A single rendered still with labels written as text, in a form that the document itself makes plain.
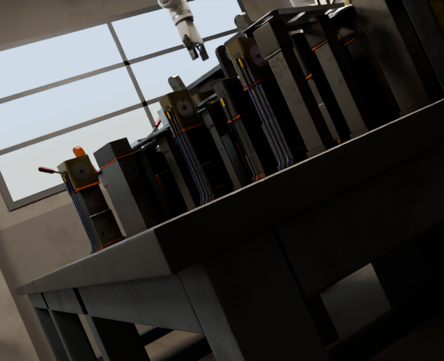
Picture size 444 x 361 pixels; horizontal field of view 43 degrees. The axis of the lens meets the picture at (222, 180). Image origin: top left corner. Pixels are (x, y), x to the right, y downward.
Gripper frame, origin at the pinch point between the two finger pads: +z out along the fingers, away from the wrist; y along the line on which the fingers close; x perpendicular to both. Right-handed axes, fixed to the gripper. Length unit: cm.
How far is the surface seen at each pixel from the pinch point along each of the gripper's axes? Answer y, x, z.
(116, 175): 46, -28, 33
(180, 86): 55, 13, 19
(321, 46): 80, 62, 33
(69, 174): 42, -50, 24
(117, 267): 163, 50, 57
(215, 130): 40, 11, 34
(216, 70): 8.9, 7.7, 9.9
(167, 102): 61, 10, 23
